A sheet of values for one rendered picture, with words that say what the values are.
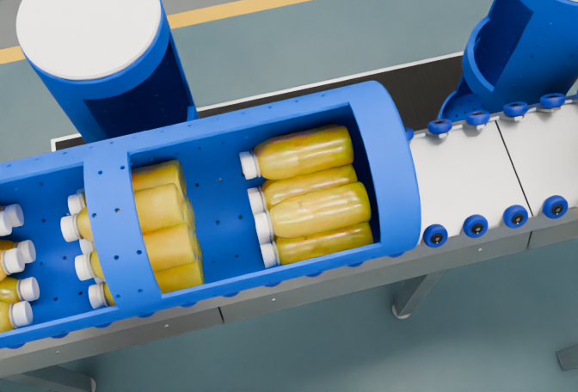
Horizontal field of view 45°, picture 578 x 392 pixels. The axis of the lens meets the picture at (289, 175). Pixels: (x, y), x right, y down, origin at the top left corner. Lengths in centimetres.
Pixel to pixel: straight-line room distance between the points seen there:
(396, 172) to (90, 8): 71
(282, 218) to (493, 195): 45
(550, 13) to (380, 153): 62
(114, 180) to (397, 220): 41
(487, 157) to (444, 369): 97
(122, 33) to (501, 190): 77
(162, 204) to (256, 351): 117
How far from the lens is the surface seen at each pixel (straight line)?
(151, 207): 106
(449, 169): 135
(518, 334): 227
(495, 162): 137
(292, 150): 112
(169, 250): 108
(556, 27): 153
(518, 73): 169
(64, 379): 198
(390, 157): 101
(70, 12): 143
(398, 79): 232
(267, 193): 114
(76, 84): 136
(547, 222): 136
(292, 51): 253
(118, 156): 105
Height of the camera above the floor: 215
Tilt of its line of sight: 68 degrees down
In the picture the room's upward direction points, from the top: 3 degrees counter-clockwise
